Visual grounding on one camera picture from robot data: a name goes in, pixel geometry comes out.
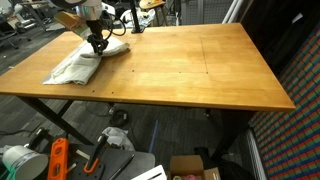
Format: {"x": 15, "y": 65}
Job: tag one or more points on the small round wooden side table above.
{"x": 150, "y": 4}

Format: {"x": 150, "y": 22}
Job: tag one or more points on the black table leg frame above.
{"x": 56, "y": 118}

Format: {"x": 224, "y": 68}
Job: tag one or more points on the orange handled black clamp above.
{"x": 94, "y": 156}

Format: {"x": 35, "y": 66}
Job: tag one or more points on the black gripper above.
{"x": 96, "y": 38}

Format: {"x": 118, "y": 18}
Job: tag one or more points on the black vertical stand pole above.
{"x": 137, "y": 28}

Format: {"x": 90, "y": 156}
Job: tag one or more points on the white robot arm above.
{"x": 85, "y": 19}

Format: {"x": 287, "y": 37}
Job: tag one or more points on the open cardboard box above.
{"x": 190, "y": 167}

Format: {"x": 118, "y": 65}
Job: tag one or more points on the crumpled white cloth pile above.
{"x": 144, "y": 18}

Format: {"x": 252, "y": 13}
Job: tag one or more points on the white bucket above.
{"x": 24, "y": 163}

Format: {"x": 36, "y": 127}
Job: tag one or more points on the white cloth towel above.
{"x": 81, "y": 64}

